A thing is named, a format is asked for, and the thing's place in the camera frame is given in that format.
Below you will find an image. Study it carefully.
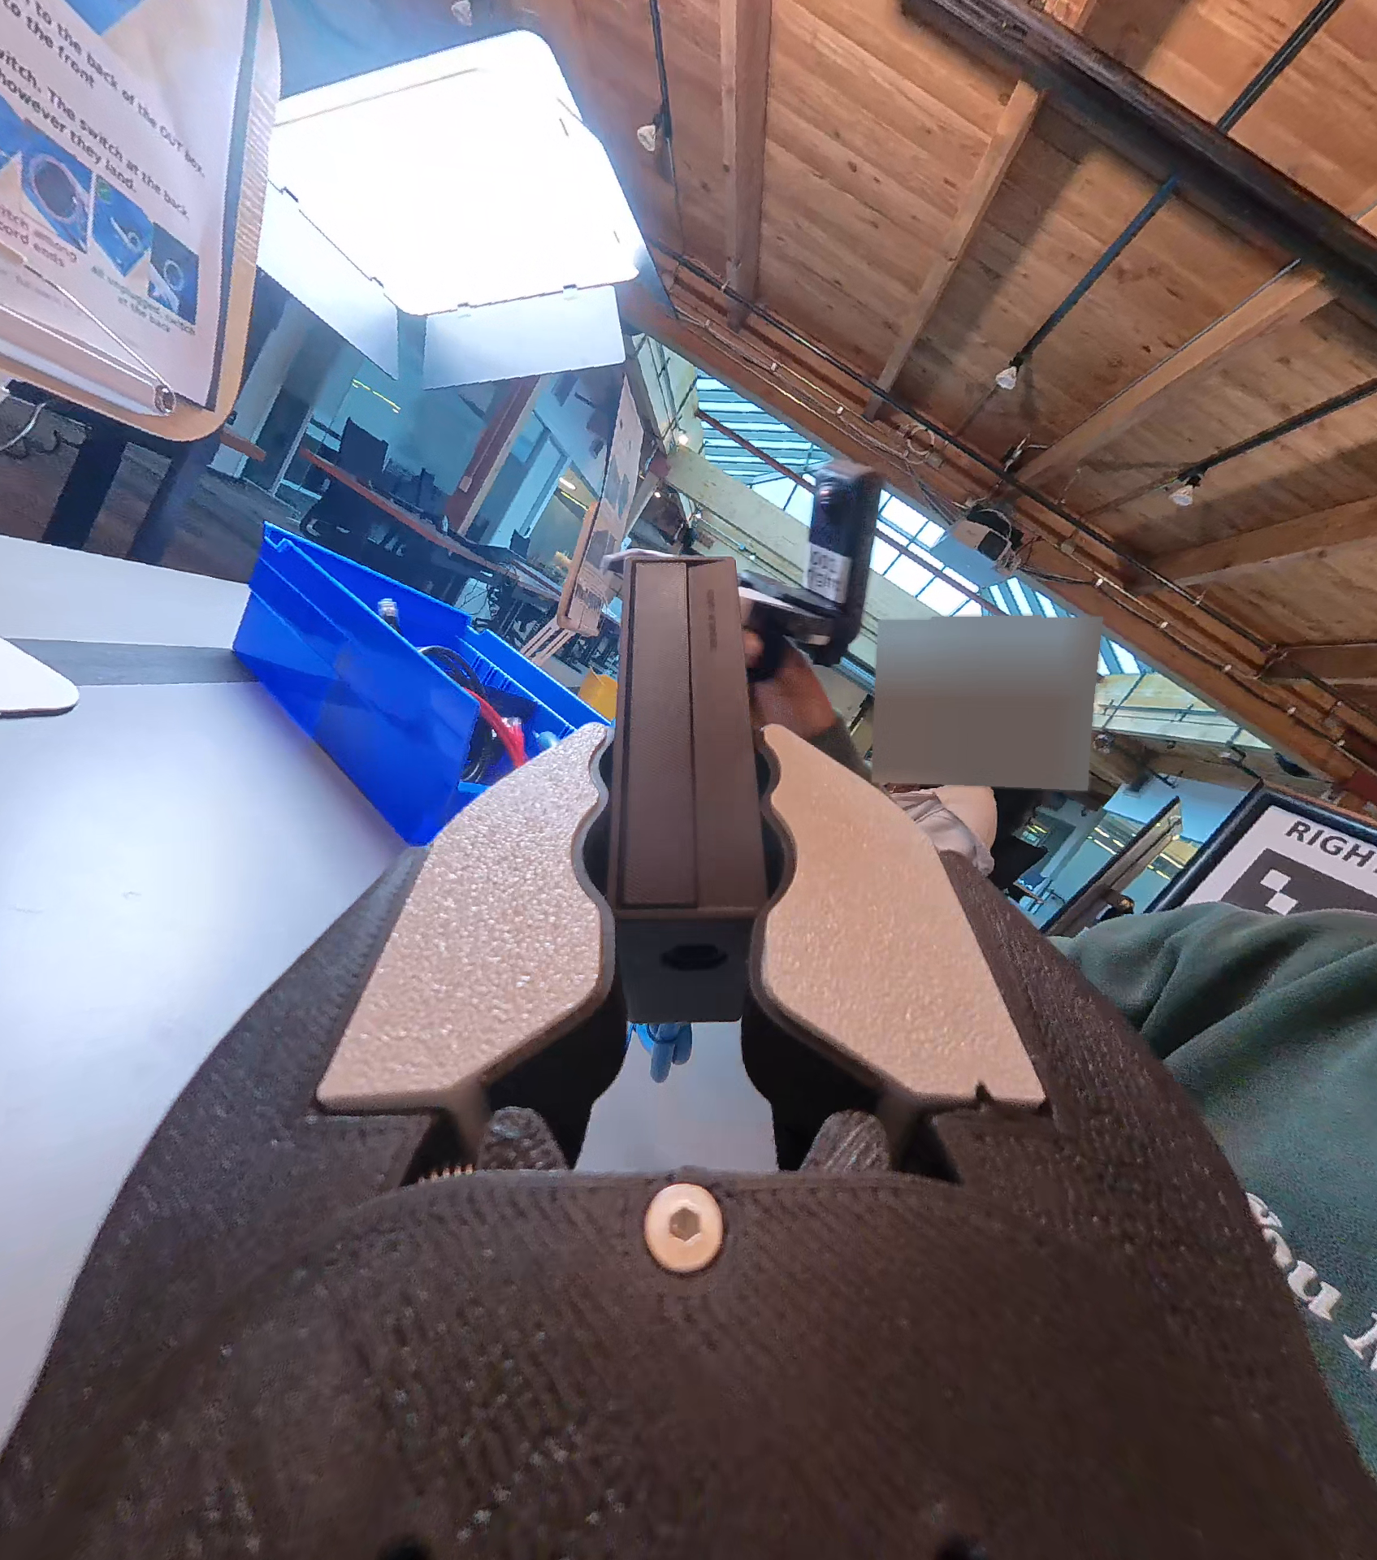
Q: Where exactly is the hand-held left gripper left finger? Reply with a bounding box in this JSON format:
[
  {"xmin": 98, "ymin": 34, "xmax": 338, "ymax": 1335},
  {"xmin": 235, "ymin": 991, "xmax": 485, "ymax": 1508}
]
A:
[{"xmin": 317, "ymin": 721, "xmax": 623, "ymax": 1171}]

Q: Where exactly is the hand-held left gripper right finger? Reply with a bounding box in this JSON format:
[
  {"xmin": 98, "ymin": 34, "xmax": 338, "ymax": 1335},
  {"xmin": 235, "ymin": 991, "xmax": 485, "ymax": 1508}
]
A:
[{"xmin": 743, "ymin": 721, "xmax": 1051, "ymax": 1174}]

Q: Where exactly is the black network switch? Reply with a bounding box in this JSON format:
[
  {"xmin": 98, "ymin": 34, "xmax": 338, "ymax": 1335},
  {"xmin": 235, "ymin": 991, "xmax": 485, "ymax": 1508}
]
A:
[{"xmin": 606, "ymin": 554, "xmax": 790, "ymax": 1023}]

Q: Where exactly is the person's green sweatshirt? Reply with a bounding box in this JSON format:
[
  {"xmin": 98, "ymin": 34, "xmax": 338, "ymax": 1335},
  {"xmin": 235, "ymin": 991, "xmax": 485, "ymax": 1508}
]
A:
[{"xmin": 1048, "ymin": 901, "xmax": 1377, "ymax": 1560}]

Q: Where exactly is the blue plastic bin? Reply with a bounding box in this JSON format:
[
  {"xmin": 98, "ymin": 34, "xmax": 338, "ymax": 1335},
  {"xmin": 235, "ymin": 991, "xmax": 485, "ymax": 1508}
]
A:
[{"xmin": 235, "ymin": 521, "xmax": 614, "ymax": 848}]

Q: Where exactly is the white ceiling device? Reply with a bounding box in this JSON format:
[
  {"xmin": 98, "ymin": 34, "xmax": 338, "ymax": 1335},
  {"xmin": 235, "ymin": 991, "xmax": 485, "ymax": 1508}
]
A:
[{"xmin": 951, "ymin": 498, "xmax": 1032, "ymax": 575}]

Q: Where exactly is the wooden background table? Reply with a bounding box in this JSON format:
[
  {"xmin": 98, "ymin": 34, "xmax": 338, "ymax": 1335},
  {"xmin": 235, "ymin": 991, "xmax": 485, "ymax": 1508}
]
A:
[{"xmin": 299, "ymin": 448, "xmax": 569, "ymax": 601}]

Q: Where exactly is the black tape strip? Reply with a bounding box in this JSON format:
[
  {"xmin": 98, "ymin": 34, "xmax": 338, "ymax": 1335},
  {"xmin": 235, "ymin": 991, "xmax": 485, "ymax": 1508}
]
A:
[{"xmin": 12, "ymin": 637, "xmax": 264, "ymax": 687}]

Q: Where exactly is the wooden sign board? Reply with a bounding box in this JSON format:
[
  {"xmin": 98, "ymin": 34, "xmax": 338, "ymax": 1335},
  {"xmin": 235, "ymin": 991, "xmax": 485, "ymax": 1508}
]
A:
[{"xmin": 554, "ymin": 365, "xmax": 657, "ymax": 638}]

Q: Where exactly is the wooden instruction sheet board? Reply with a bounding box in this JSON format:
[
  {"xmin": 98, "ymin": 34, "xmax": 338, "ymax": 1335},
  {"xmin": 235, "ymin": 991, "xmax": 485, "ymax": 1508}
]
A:
[{"xmin": 0, "ymin": 0, "xmax": 282, "ymax": 443}]

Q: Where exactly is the red cable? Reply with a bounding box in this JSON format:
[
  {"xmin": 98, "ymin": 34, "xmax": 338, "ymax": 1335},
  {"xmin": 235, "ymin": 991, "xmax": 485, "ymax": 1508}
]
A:
[{"xmin": 480, "ymin": 697, "xmax": 546, "ymax": 771}]

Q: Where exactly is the black cable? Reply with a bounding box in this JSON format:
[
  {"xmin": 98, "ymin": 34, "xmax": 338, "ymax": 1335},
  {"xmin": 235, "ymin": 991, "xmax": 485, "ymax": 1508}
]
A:
[{"xmin": 418, "ymin": 643, "xmax": 498, "ymax": 784}]

